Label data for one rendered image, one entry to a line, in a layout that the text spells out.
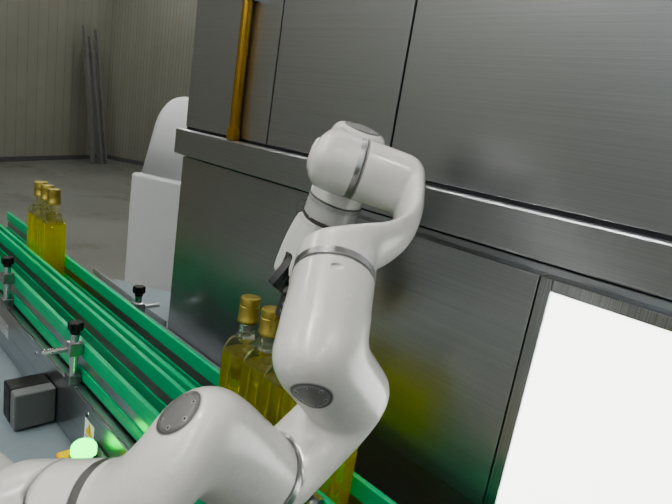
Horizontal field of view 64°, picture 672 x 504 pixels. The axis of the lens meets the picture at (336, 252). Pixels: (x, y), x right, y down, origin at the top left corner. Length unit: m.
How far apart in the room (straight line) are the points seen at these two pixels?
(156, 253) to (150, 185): 0.38
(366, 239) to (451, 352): 0.31
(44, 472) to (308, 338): 0.26
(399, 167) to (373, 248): 0.13
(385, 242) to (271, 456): 0.23
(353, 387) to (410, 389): 0.39
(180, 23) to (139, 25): 0.90
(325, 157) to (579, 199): 0.32
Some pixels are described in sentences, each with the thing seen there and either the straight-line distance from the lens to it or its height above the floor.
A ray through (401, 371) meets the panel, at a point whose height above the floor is 1.11.
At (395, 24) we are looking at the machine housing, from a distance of 0.93.
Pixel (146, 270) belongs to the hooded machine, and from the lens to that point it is 3.30.
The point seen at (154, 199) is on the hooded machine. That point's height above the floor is 0.90.
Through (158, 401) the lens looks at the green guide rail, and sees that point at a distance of 1.11.
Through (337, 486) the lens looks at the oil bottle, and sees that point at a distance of 0.84.
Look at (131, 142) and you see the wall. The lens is 12.31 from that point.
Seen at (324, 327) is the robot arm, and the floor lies 1.29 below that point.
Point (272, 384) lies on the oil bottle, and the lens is 0.86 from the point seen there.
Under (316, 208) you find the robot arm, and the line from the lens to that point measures 0.73.
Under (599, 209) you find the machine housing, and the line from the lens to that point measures 0.73.
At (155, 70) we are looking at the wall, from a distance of 12.05.
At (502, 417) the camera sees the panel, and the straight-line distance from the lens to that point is 0.79.
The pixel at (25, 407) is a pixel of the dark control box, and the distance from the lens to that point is 1.32.
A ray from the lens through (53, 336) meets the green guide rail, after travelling 1.37.
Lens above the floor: 1.46
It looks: 13 degrees down
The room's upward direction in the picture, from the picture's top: 9 degrees clockwise
